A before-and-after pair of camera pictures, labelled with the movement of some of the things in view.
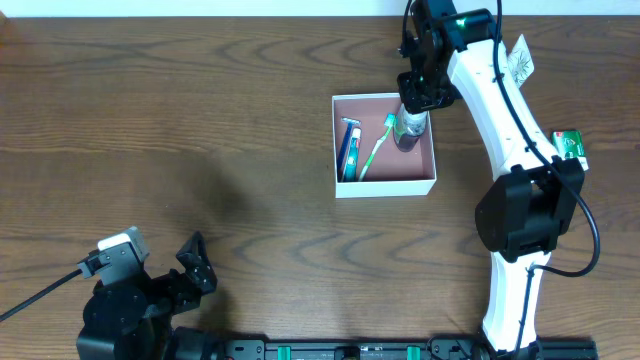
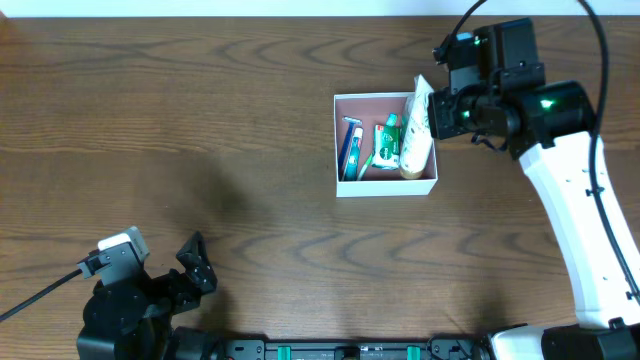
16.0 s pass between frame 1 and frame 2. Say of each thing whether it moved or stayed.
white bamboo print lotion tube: moved
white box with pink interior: stayed
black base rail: stayed
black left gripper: stayed
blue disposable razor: stayed
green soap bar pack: moved
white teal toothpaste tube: stayed
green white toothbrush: stayed
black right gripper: moved
